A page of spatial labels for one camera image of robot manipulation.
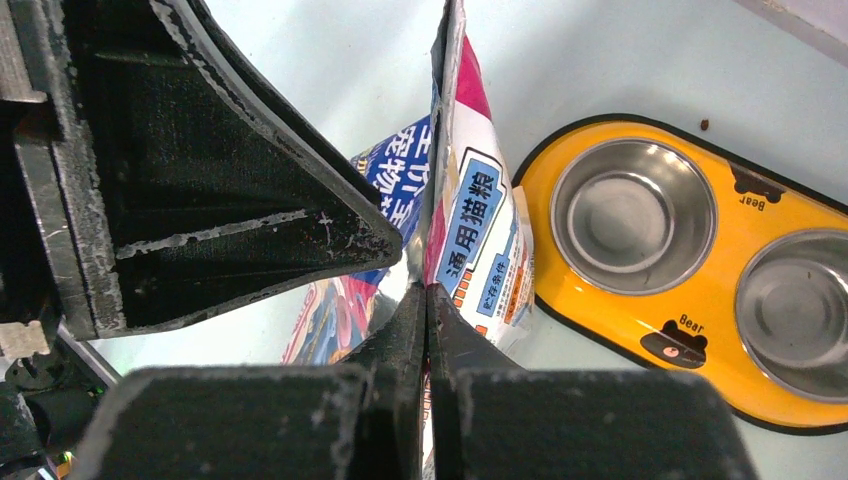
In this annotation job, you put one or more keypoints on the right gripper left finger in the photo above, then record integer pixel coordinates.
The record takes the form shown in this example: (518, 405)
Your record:
(355, 419)

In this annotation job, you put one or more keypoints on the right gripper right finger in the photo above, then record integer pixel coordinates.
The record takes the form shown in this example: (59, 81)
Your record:
(493, 419)

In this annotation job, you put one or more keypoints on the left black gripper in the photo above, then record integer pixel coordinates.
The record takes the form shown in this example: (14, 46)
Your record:
(152, 178)

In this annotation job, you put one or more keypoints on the cat food bag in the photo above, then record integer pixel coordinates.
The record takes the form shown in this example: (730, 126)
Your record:
(444, 184)

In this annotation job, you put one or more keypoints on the yellow double pet bowl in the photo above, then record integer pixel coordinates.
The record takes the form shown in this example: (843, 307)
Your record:
(680, 255)

